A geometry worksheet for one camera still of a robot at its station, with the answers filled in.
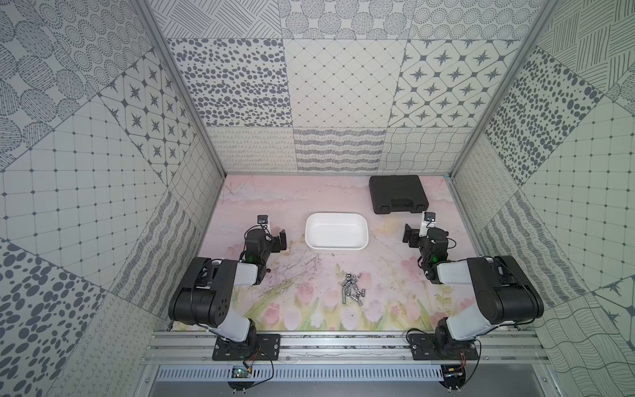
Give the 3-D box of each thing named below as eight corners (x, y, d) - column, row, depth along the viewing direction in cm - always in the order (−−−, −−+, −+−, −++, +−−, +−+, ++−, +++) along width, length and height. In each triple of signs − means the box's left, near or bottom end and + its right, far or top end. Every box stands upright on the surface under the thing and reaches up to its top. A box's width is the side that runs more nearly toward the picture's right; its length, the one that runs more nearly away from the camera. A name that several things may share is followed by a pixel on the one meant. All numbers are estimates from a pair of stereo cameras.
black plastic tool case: (373, 213, 107) (374, 207, 104) (368, 181, 120) (369, 174, 116) (427, 213, 107) (430, 207, 104) (416, 181, 120) (419, 174, 116)
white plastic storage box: (304, 254, 96) (303, 246, 91) (306, 221, 106) (305, 212, 101) (368, 254, 96) (370, 246, 91) (364, 221, 106) (366, 212, 101)
